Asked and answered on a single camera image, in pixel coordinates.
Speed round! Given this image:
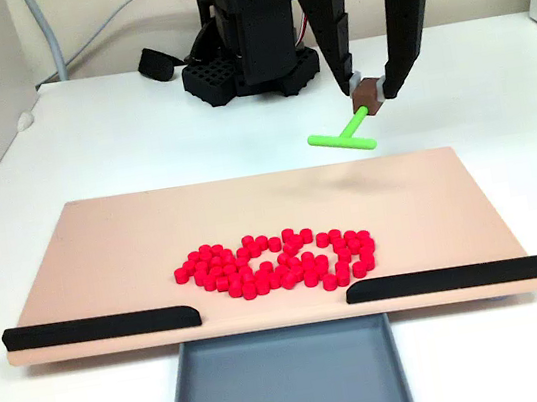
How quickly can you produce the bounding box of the grey cable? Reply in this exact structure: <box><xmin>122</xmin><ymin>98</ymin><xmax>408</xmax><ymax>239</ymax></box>
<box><xmin>23</xmin><ymin>0</ymin><xmax>71</xmax><ymax>88</ymax></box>

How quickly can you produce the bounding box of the small white lump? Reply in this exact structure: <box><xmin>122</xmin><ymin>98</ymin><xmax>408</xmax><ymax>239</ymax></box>
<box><xmin>15</xmin><ymin>110</ymin><xmax>36</xmax><ymax>132</ymax></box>

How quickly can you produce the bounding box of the green T-shaped pusher tool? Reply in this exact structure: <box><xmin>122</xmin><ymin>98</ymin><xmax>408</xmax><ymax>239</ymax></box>
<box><xmin>299</xmin><ymin>75</ymin><xmax>392</xmax><ymax>161</ymax></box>

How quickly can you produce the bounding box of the black strap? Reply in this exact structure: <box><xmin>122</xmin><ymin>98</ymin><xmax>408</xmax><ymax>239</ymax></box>
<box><xmin>134</xmin><ymin>42</ymin><xmax>190</xmax><ymax>86</ymax></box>

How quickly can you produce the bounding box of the grey tray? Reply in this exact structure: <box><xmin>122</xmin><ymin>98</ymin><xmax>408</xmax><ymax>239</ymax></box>
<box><xmin>155</xmin><ymin>310</ymin><xmax>416</xmax><ymax>402</ymax></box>

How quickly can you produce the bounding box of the white red base servo cable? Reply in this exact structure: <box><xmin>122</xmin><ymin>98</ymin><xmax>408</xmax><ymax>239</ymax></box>
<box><xmin>292</xmin><ymin>0</ymin><xmax>316</xmax><ymax>49</ymax></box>

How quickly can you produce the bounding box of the beige board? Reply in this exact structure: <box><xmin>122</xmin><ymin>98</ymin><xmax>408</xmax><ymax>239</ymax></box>
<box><xmin>0</xmin><ymin>132</ymin><xmax>537</xmax><ymax>373</ymax></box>

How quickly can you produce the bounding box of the black edge rail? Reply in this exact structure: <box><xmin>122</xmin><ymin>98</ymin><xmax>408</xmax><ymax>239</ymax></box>
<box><xmin>0</xmin><ymin>299</ymin><xmax>203</xmax><ymax>357</ymax></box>
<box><xmin>344</xmin><ymin>254</ymin><xmax>537</xmax><ymax>307</ymax></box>

